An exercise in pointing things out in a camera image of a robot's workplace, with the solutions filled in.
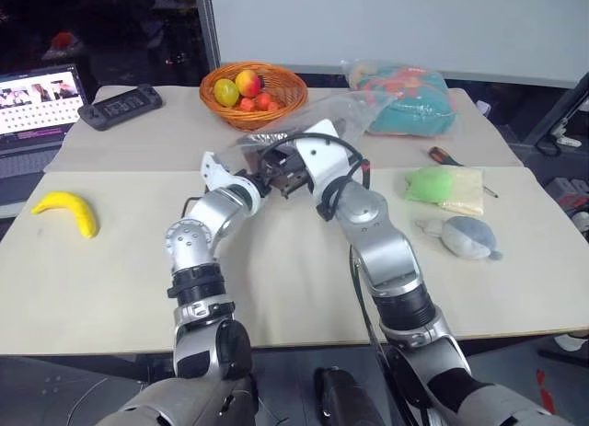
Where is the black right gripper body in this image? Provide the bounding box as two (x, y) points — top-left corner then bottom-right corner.
(261, 143), (309, 201)

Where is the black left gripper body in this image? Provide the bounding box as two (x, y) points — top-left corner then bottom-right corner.
(255, 167), (280, 192)

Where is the clear plastic bag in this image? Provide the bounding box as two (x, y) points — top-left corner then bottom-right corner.
(228, 91), (398, 170)

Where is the green plush toy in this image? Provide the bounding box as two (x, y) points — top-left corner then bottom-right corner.
(399, 165), (457, 206)

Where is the yellow toy banana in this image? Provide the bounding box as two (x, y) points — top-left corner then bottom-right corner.
(29, 190), (100, 239)

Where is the orange wicker basket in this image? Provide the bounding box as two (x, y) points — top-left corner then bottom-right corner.
(199, 62), (309, 132)

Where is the red yellow toy peach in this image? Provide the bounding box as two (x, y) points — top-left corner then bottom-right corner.
(235, 69), (262, 98)

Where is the yellow round toy fruit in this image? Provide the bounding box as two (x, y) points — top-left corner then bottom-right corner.
(213, 77), (241, 108)

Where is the teal plush in plastic bag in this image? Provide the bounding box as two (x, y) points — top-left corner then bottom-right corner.
(341, 59), (460, 138)

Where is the black handheld game controller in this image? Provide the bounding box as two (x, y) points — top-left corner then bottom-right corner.
(76, 83), (164, 132)

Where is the large white board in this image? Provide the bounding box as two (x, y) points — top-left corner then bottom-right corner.
(208, 0), (589, 89)

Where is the cream yellow folded cloth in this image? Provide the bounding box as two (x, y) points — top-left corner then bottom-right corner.
(433, 166), (487, 216)

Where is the grey blue whale plush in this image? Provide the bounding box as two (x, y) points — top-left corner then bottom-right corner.
(414, 214), (504, 262)

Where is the dark rounded shape under table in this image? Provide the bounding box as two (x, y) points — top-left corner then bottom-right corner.
(313, 365), (370, 426)

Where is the open laptop with lit screen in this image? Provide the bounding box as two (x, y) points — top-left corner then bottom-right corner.
(0, 63), (89, 215)

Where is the dark slanted stand leg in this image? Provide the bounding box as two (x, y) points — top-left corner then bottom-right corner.
(524, 72), (589, 144)

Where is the white power strip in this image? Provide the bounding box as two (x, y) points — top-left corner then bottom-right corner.
(550, 123), (583, 149)

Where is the grey box with red label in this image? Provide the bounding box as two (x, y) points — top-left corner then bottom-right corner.
(544, 177), (589, 212)

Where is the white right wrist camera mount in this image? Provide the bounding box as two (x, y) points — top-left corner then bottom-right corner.
(293, 118), (354, 202)

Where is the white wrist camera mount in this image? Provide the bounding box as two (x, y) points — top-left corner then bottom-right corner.
(293, 118), (354, 202)
(198, 151), (249, 195)

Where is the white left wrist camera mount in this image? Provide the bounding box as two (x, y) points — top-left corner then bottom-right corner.
(198, 151), (249, 195)

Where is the grey metal post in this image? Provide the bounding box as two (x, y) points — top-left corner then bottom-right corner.
(196, 0), (224, 75)

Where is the orange black handled screwdriver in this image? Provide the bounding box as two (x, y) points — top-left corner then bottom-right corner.
(427, 145), (500, 199)

